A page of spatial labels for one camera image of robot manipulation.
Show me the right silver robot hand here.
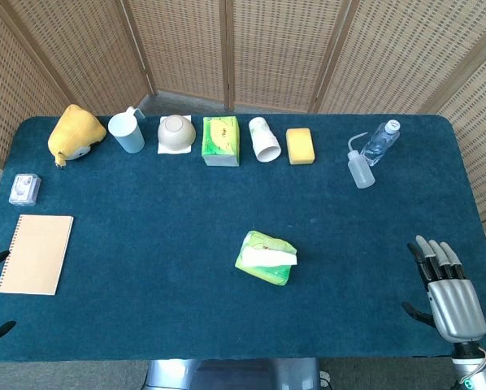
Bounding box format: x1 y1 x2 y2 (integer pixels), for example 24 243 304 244
401 235 486 345

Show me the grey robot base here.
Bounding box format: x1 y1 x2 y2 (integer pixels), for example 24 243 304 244
144 357 322 390

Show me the opened green tissue pack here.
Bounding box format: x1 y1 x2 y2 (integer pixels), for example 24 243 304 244
234 230 299 287

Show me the full green tissue pack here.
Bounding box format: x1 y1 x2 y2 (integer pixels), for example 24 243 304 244
201 115 241 167

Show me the tan spiral notebook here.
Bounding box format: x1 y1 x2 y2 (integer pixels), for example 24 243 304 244
0 214 75 297

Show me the small purple clear box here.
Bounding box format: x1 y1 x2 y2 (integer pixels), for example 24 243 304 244
8 173 42 206

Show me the yellow plush toy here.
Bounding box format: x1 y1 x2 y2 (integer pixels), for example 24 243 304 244
47 104 107 168

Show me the translucent wash bottle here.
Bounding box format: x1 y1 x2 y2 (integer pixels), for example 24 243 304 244
347 132 376 189

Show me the clear water bottle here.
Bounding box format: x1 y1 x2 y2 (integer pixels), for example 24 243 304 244
360 119 402 167

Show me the light blue plastic cup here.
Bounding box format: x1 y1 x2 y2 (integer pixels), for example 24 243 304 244
107 106 146 154

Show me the dark teal table cloth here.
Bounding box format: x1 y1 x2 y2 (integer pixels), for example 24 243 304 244
0 114 486 362

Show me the yellow sponge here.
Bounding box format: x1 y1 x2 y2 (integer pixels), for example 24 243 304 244
285 128 316 166

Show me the beige bowl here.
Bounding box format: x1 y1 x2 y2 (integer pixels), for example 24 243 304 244
158 115 197 150

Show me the white paper cup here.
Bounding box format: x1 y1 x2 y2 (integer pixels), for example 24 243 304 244
248 117 282 163

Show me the rattan folding screen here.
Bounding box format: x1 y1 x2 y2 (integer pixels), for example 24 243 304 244
0 0 486 269

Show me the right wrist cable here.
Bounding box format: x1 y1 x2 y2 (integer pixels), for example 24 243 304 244
462 348 486 385

